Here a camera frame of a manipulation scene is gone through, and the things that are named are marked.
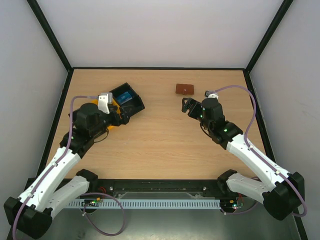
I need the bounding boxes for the black bin right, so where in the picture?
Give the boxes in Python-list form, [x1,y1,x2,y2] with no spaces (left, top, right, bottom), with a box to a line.
[109,82,145,117]

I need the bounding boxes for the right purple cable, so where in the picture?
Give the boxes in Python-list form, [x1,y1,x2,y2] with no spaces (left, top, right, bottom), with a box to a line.
[212,84,308,218]

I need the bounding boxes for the blue card in bin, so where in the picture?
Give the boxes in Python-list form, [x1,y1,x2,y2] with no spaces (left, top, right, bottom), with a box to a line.
[116,91,133,105]

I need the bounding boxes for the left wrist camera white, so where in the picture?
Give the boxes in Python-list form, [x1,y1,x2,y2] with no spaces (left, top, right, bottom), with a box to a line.
[97,92,113,114]

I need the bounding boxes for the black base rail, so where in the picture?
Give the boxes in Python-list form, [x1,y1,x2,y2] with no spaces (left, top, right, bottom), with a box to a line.
[96,179,225,198]

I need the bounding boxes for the yellow bin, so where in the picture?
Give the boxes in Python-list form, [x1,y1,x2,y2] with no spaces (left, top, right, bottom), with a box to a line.
[92,96,126,131]

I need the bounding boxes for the slotted cable duct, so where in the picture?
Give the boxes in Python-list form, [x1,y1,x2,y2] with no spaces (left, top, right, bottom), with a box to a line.
[65,199,221,210]

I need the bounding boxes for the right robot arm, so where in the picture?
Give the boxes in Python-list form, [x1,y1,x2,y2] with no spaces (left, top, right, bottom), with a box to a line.
[181,97,305,221]

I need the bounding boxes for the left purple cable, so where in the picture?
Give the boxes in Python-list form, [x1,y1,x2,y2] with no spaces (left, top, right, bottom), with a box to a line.
[11,94,101,238]

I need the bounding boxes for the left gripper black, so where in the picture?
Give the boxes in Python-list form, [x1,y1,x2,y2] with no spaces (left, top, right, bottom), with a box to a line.
[90,105,134,137]

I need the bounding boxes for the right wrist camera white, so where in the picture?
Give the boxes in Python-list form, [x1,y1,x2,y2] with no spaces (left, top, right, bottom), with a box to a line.
[204,90,219,99]

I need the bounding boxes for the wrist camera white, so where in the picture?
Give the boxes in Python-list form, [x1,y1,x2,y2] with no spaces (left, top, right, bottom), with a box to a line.
[204,90,219,99]
[97,92,113,114]

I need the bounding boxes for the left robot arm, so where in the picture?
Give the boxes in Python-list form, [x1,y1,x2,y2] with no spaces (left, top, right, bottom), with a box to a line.
[3,102,130,240]

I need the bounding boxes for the black frame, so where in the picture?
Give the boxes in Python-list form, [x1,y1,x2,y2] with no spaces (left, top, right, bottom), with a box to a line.
[26,0,295,181]

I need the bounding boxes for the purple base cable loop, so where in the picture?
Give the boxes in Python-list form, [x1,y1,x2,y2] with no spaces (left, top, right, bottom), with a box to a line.
[81,191,126,236]

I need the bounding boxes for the brown leather card holder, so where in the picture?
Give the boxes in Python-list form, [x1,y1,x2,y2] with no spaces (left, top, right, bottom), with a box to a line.
[175,83,195,96]

